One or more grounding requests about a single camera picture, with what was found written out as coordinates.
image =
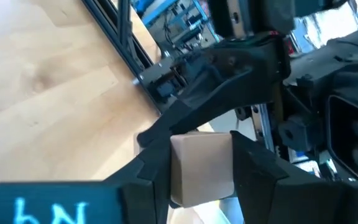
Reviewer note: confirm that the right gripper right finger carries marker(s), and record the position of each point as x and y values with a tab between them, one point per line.
291	202

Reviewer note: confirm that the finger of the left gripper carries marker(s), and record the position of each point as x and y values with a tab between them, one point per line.
210	102

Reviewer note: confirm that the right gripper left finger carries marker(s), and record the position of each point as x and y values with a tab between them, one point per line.
73	202

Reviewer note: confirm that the tan block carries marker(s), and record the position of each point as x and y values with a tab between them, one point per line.
200	168

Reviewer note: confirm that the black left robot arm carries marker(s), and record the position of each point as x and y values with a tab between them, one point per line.
353	68

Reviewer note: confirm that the black aluminium table frame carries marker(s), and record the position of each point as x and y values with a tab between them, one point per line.
126	46

